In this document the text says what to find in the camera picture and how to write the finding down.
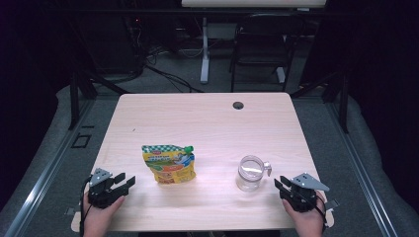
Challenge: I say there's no left hand-held gripper black cable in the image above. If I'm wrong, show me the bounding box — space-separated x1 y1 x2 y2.
78 176 94 237

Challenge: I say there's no black folding chair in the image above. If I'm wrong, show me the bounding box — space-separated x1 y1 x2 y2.
229 13 305 93

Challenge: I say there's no yellow seasoning pouch green cap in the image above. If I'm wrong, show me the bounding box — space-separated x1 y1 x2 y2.
141 144 197 185

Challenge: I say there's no aluminium floor rail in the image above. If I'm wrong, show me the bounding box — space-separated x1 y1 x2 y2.
324 98 399 237
3 98 97 237

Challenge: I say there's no black floor cable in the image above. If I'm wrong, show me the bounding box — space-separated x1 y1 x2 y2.
144 63 204 94

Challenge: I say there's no dark computer equipment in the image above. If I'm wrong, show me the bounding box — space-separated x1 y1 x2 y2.
78 13 144 74

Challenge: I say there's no white standing desk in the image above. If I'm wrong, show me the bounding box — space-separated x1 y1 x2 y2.
181 0 327 85

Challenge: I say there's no person's right hand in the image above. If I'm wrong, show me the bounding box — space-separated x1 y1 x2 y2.
282 194 326 237

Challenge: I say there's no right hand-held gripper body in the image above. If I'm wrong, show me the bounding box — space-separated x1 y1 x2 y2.
280 172 330 212

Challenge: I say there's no person's left hand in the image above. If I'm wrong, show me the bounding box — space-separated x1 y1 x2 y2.
82 194 126 237

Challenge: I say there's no right hand-held gripper black cable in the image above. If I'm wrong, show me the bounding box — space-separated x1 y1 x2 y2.
294 189 328 231

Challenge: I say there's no hand-held gripper black cable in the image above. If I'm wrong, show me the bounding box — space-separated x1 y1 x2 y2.
294 189 328 231
78 176 94 237

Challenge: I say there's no clear jar with hinged lid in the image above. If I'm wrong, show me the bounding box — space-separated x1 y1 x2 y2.
235 154 273 193

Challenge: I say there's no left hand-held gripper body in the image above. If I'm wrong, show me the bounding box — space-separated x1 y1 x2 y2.
87 167 130 209

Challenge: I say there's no black metal frame stand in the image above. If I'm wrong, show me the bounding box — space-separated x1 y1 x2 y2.
68 70 129 130
290 70 350 134

